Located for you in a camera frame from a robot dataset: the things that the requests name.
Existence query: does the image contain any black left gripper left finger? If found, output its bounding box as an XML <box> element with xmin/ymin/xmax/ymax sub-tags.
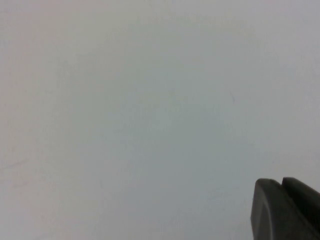
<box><xmin>250</xmin><ymin>177</ymin><xmax>320</xmax><ymax>240</ymax></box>

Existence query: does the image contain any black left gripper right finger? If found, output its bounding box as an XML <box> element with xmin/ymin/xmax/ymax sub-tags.
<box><xmin>282</xmin><ymin>176</ymin><xmax>320</xmax><ymax>235</ymax></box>

